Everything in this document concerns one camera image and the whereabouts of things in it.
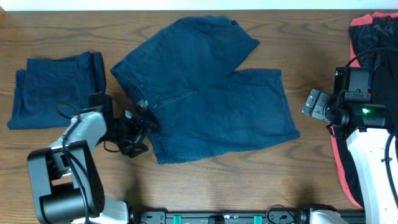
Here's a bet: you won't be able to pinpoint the blue denim shorts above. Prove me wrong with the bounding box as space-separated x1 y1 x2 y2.
111 16 300 164

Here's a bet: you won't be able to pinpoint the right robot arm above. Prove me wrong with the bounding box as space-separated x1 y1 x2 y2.
302 67 397 223

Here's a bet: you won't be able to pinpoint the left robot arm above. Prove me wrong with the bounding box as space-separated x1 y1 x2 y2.
27 92 155 223

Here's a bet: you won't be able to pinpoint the red and black garment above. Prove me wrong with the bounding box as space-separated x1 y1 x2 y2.
331 12 397 208

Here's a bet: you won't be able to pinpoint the folded dark blue shorts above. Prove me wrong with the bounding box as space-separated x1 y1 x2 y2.
7 52 106 130

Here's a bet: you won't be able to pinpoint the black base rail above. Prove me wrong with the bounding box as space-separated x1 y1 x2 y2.
130 203 366 224

